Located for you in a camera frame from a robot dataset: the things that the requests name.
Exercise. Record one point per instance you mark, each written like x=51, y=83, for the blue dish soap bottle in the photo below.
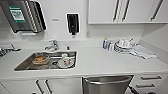
x=105, y=45

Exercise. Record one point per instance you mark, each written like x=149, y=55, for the orange bowl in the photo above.
x=40, y=60

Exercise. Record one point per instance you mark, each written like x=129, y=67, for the narrow white drawer unit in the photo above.
x=150, y=83

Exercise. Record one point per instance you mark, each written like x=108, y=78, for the chrome faucet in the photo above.
x=53, y=45

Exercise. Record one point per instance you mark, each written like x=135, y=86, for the white wall outlet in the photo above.
x=88, y=34

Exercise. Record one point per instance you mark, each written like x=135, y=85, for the small wall label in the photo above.
x=55, y=19

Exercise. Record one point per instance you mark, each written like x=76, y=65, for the black soap dispenser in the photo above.
x=72, y=23

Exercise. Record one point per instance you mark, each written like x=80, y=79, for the white wall cabinet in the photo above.
x=103, y=11

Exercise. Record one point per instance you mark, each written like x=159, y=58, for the steel paper towel dispenser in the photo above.
x=26, y=16

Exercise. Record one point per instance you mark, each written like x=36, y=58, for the stainless steel sink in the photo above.
x=23, y=65

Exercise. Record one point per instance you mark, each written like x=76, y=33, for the small white cup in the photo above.
x=111, y=46

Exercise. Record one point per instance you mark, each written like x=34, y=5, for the white two-door sink cabinet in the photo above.
x=20, y=87

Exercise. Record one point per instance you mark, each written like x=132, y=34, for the stainless steel dishwasher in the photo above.
x=106, y=87

